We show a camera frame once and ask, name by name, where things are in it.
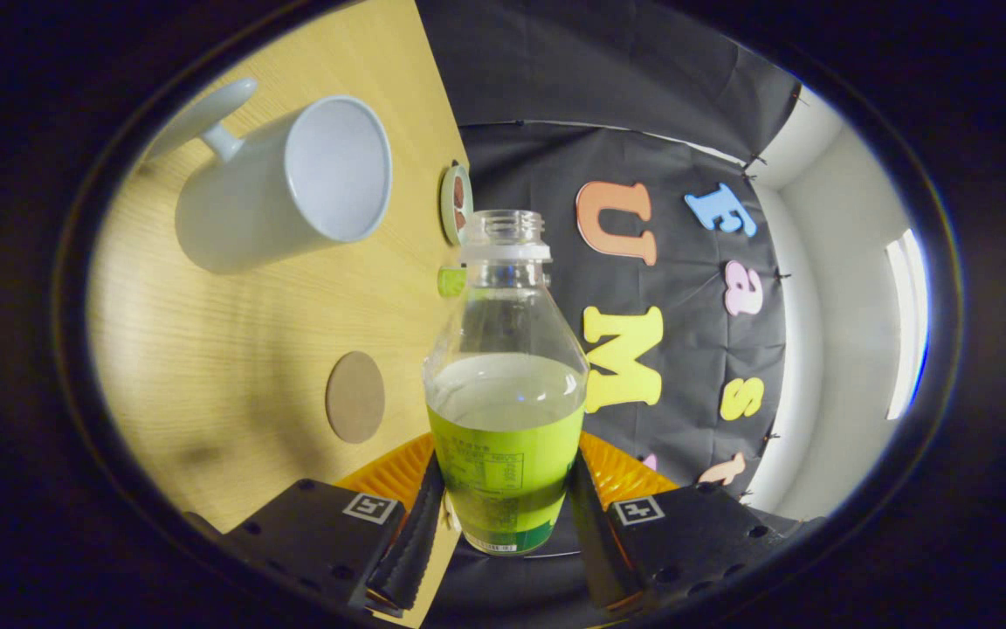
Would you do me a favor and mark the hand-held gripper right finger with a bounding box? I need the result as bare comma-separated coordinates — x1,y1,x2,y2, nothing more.
566,431,827,614

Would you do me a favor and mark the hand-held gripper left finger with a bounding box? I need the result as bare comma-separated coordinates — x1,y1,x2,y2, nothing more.
206,432,450,619

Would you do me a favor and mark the green label juice bottle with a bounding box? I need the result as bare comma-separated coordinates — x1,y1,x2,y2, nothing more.
422,209,590,556

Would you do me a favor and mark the round brown coaster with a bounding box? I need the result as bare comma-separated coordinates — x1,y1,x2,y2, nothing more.
325,350,386,445

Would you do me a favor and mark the white cup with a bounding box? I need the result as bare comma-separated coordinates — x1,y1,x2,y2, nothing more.
143,77,394,276

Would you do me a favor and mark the wooden table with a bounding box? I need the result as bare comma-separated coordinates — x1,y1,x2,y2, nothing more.
86,0,471,628

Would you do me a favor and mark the grey-green round plate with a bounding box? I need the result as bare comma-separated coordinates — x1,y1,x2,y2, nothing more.
439,163,474,246

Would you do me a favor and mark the black backdrop cloth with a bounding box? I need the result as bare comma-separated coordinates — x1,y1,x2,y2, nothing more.
416,0,805,629

